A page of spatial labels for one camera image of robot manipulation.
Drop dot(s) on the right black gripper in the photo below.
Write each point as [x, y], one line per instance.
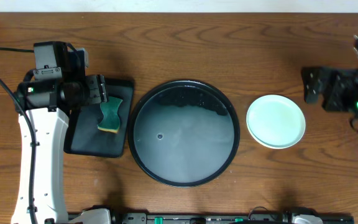
[321, 77]

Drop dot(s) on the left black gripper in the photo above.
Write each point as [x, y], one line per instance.
[96, 88]

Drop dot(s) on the green and yellow sponge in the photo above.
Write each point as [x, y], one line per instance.
[111, 121]

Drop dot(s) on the mint green plate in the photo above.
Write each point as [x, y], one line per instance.
[275, 121]

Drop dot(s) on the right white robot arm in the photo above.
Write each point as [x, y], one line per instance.
[355, 93]

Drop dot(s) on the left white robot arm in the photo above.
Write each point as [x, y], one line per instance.
[44, 109]

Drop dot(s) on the black rectangular tray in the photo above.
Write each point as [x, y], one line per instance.
[83, 136]

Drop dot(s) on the black round serving tray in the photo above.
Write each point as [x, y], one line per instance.
[184, 133]

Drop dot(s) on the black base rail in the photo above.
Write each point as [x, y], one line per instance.
[256, 215]

